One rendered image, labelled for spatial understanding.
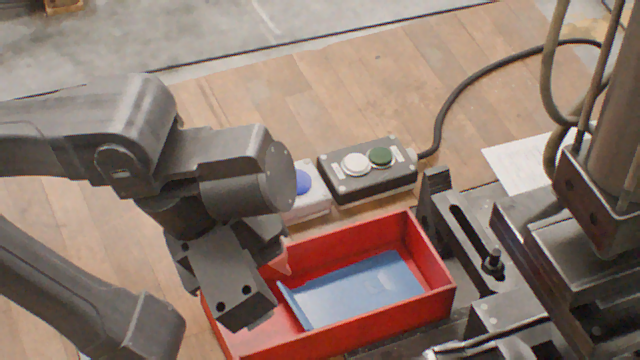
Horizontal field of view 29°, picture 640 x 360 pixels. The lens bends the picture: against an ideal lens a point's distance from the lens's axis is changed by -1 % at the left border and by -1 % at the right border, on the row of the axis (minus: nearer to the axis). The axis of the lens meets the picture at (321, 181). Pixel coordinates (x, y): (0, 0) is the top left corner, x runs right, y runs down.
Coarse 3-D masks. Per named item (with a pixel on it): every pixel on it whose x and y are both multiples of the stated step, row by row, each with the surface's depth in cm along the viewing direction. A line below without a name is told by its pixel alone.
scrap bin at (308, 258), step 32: (352, 224) 138; (384, 224) 140; (416, 224) 138; (288, 256) 137; (320, 256) 139; (352, 256) 142; (416, 256) 140; (288, 288) 138; (448, 288) 133; (288, 320) 135; (352, 320) 129; (384, 320) 132; (416, 320) 135; (224, 352) 132; (256, 352) 126; (288, 352) 128; (320, 352) 131
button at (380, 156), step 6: (372, 150) 148; (378, 150) 148; (384, 150) 149; (372, 156) 148; (378, 156) 148; (384, 156) 148; (390, 156) 148; (372, 162) 148; (378, 162) 147; (384, 162) 147; (390, 162) 148
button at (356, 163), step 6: (348, 156) 147; (354, 156) 148; (360, 156) 148; (348, 162) 147; (354, 162) 147; (360, 162) 147; (366, 162) 147; (348, 168) 146; (354, 168) 146; (360, 168) 146; (366, 168) 147
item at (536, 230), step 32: (544, 192) 118; (512, 224) 115; (544, 224) 110; (576, 224) 110; (512, 256) 116; (544, 256) 108; (576, 256) 108; (544, 288) 112; (576, 288) 105; (608, 288) 107; (576, 320) 108; (608, 320) 109; (576, 352) 110; (608, 352) 109
